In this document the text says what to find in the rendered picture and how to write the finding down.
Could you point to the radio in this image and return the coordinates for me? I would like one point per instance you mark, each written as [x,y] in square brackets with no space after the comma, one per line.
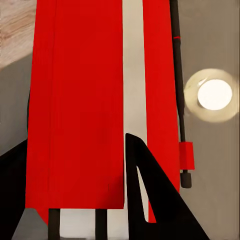
[101,69]

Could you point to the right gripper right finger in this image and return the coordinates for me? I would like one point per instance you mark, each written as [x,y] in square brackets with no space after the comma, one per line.
[174,219]

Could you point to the coffee table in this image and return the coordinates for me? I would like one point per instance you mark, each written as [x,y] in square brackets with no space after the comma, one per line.
[210,60]

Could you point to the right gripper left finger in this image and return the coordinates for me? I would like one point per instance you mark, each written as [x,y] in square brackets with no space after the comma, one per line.
[13,168]

